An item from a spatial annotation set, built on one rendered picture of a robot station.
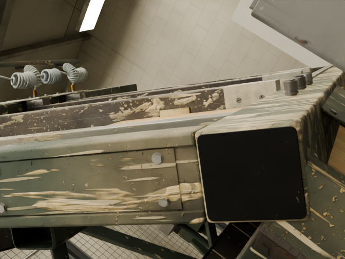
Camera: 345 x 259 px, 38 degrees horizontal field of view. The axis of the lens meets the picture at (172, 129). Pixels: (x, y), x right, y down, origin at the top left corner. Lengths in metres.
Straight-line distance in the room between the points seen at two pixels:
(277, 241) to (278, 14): 0.25
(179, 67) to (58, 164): 6.41
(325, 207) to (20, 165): 0.39
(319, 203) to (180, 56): 6.49
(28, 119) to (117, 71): 6.14
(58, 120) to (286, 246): 0.93
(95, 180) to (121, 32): 6.80
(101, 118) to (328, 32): 0.88
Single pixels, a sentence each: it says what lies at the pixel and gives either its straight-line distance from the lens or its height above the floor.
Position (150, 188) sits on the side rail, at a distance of 0.60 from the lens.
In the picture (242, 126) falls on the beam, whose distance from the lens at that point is 0.55.
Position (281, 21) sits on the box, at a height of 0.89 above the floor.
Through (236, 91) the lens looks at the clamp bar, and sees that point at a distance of 1.18.
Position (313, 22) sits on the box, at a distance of 0.53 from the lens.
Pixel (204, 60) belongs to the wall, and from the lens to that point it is 6.86.
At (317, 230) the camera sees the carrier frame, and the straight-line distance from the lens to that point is 0.57.
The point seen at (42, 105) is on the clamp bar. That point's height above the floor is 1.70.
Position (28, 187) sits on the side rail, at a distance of 0.70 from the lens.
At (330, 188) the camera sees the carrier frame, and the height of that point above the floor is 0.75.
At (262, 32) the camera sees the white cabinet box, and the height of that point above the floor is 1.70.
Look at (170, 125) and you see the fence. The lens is 0.84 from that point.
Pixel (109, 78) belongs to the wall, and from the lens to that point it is 7.66.
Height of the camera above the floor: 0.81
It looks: 13 degrees up
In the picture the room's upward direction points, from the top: 55 degrees counter-clockwise
